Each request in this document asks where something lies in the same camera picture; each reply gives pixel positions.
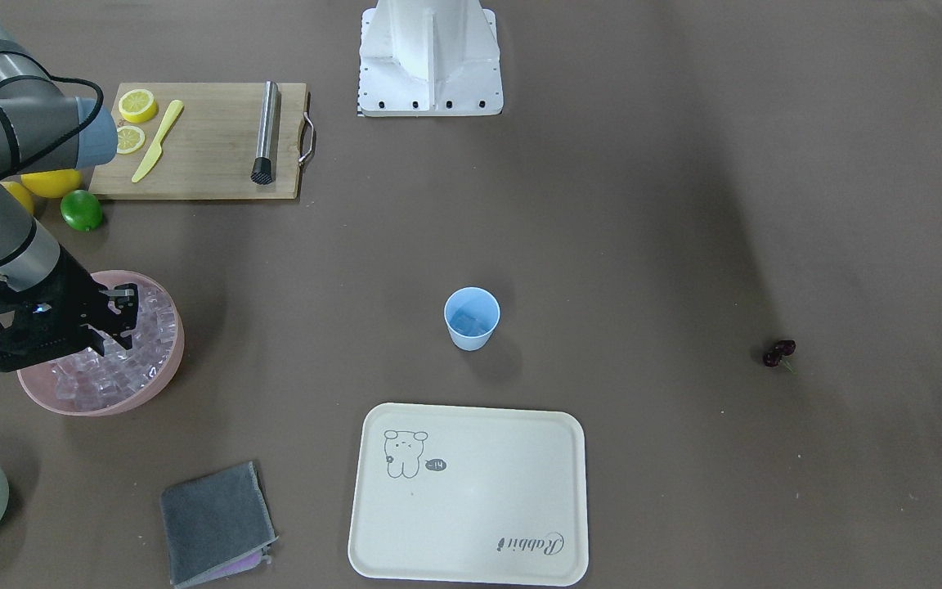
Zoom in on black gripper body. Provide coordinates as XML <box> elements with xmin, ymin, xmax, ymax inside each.
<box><xmin>0</xmin><ymin>250</ymin><xmax>116</xmax><ymax>372</ymax></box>

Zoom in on dark red cherries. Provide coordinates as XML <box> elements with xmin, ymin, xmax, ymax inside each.
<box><xmin>762</xmin><ymin>339</ymin><xmax>796</xmax><ymax>374</ymax></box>

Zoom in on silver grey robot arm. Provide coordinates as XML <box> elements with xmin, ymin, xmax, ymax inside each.
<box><xmin>0</xmin><ymin>24</ymin><xmax>138</xmax><ymax>373</ymax></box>

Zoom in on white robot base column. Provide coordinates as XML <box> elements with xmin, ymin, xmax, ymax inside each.
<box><xmin>357</xmin><ymin>1</ymin><xmax>505</xmax><ymax>117</ymax></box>

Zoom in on pink bowl of ice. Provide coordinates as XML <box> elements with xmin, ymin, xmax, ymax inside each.
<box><xmin>16</xmin><ymin>271</ymin><xmax>186</xmax><ymax>416</ymax></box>

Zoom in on light blue plastic cup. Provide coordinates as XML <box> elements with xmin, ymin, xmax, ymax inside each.
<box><xmin>442</xmin><ymin>286</ymin><xmax>501</xmax><ymax>352</ymax></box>

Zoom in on green lime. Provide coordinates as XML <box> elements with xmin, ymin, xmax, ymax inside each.
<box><xmin>60</xmin><ymin>190</ymin><xmax>105</xmax><ymax>232</ymax></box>

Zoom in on yellow lemon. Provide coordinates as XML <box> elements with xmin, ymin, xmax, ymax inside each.
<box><xmin>20</xmin><ymin>169</ymin><xmax>83</xmax><ymax>199</ymax></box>
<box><xmin>0</xmin><ymin>182</ymin><xmax>36</xmax><ymax>216</ymax></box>

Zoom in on wooden cutting board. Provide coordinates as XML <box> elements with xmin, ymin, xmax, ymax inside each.
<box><xmin>89</xmin><ymin>82</ymin><xmax>314</xmax><ymax>200</ymax></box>

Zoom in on steel muddler rod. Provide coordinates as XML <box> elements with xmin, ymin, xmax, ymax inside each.
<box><xmin>250</xmin><ymin>81</ymin><xmax>281</xmax><ymax>186</ymax></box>

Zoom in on lemon half slice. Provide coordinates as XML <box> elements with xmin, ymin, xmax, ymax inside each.
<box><xmin>117</xmin><ymin>88</ymin><xmax>159</xmax><ymax>124</ymax></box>

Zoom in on yellow plastic knife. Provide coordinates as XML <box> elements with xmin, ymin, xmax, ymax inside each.
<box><xmin>130</xmin><ymin>100</ymin><xmax>186</xmax><ymax>183</ymax></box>

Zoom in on grey folded cloth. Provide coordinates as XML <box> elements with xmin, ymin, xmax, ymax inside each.
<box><xmin>159</xmin><ymin>461</ymin><xmax>278</xmax><ymax>588</ymax></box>

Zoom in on cream rabbit tray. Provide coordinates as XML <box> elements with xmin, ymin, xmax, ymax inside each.
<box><xmin>348</xmin><ymin>402</ymin><xmax>590</xmax><ymax>587</ymax></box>

